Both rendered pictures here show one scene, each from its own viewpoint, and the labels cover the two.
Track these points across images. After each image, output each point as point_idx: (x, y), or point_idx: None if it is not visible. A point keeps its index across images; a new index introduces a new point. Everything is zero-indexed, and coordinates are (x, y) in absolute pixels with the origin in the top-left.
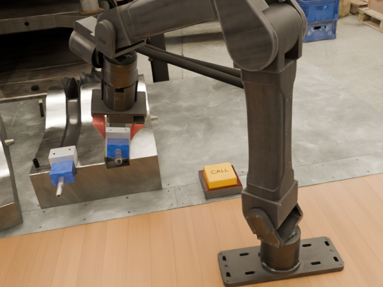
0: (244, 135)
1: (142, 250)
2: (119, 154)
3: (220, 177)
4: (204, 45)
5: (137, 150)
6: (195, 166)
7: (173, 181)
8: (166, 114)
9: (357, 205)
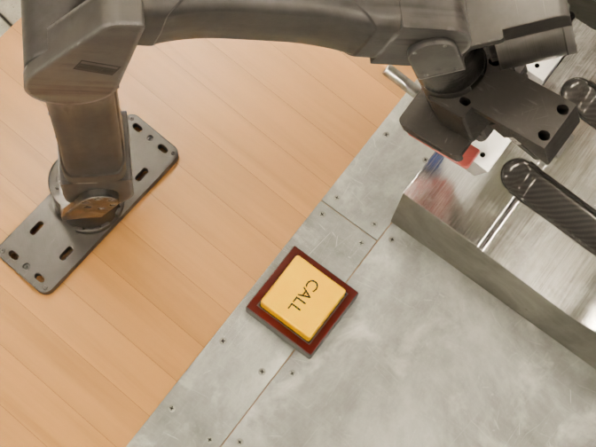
0: None
1: (290, 90)
2: (406, 87)
3: (286, 280)
4: None
5: (450, 179)
6: (393, 325)
7: (392, 254)
8: None
9: (36, 419)
